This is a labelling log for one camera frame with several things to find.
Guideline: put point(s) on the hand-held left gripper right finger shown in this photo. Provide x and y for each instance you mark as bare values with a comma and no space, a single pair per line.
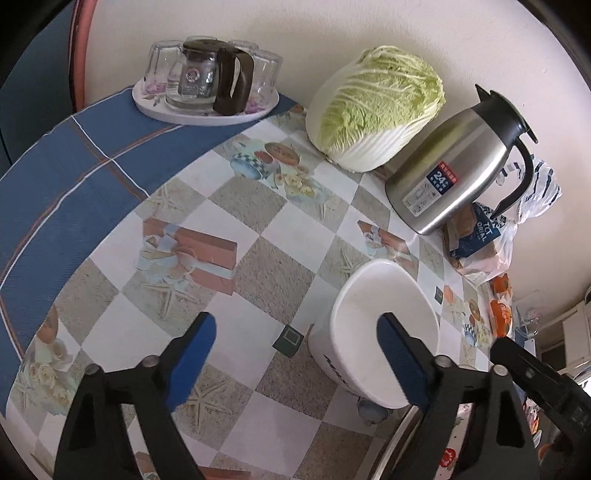
401,360

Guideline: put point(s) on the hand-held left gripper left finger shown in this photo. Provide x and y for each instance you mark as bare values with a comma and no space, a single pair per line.
191,355

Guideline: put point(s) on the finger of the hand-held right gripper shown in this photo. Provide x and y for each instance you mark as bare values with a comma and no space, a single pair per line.
521,360

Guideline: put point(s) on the white square bowl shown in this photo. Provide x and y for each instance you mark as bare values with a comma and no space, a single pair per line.
360,323

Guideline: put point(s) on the stainless steel basin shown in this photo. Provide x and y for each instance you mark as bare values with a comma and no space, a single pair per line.
397,445

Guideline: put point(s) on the orange snack packet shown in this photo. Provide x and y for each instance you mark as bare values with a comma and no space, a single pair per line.
501,284
502,318

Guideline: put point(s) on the white chair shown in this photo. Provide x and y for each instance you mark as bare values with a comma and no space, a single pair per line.
572,332

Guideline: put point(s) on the bagged bread loaf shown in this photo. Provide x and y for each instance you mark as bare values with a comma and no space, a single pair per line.
489,249

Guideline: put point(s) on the checkered plastic tablecloth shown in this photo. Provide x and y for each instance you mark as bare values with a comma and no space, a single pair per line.
258,258

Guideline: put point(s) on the stainless steel thermos jug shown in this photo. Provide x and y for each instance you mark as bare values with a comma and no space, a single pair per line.
452,170

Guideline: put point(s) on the blue plaid tablecloth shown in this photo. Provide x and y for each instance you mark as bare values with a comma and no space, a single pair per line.
69,184

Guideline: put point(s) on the white oval tray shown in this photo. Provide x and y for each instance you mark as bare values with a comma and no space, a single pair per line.
157,108

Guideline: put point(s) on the napa cabbage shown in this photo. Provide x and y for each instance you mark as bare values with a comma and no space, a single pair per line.
374,101

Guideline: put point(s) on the clear drinking glass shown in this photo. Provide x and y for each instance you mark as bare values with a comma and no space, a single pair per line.
161,64
268,74
244,46

